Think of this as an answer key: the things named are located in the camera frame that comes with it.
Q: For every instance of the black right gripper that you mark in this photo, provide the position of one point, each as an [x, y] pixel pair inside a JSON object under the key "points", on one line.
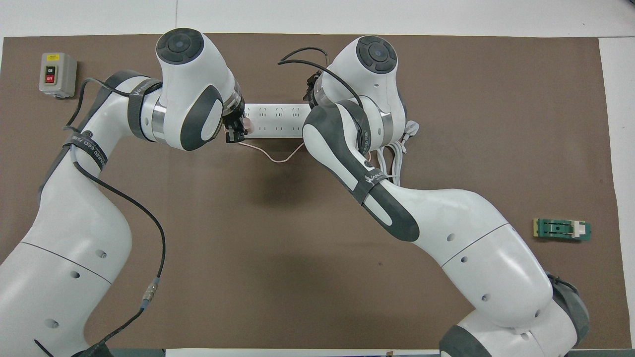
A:
{"points": [[313, 89]]}

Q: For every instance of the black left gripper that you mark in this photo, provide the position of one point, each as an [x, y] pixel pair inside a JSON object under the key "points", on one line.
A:
{"points": [[233, 121]]}

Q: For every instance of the pink charger adapter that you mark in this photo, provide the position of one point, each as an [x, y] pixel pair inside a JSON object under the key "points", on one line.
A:
{"points": [[249, 126]]}

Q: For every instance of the white power strip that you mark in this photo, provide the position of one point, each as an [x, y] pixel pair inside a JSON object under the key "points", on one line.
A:
{"points": [[278, 119]]}

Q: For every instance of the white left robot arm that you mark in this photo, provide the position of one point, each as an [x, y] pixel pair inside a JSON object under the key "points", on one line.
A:
{"points": [[74, 238]]}

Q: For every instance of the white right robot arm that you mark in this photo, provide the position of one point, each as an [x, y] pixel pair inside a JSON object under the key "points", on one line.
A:
{"points": [[471, 228]]}

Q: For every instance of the brown table mat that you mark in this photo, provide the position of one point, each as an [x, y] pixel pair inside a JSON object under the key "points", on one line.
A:
{"points": [[297, 277]]}

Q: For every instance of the grey on-off switch box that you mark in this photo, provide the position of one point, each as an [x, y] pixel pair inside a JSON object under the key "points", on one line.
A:
{"points": [[57, 74]]}

